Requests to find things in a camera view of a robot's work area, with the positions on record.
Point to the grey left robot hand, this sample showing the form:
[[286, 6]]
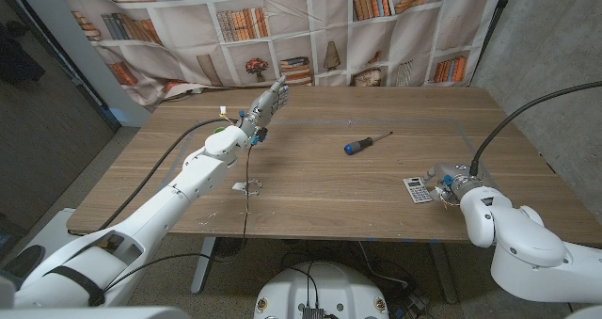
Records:
[[265, 107]]

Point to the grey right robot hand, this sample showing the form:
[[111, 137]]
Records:
[[454, 180]]

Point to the small white calculator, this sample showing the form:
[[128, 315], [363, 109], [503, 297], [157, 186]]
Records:
[[416, 190]]

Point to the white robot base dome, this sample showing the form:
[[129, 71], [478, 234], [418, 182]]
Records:
[[324, 286]]

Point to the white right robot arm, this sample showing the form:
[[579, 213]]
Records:
[[522, 244]]

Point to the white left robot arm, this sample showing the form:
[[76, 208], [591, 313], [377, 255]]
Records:
[[188, 187]]

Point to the small white connector plug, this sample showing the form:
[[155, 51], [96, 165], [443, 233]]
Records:
[[223, 108]]

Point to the green plastic cap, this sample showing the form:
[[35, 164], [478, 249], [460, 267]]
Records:
[[219, 131]]

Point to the grey table leg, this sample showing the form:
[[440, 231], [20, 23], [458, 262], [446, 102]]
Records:
[[442, 272]]

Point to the power strip with plugs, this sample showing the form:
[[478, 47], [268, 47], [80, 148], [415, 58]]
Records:
[[414, 302]]

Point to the black round floor object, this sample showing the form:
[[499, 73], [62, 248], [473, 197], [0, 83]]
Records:
[[228, 246]]

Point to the black backdrop stand pole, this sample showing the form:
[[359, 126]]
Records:
[[494, 27]]

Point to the white table leg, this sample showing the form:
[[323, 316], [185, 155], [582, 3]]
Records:
[[203, 267]]

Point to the grey electronics box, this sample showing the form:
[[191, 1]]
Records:
[[312, 313]]

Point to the white floor platform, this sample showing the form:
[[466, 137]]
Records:
[[56, 225]]

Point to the black hanging bag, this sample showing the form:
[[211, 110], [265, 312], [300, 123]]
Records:
[[14, 60]]

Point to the person in blue jeans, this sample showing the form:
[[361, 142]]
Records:
[[23, 262]]

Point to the silver metal bracket part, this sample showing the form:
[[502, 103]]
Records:
[[239, 186]]

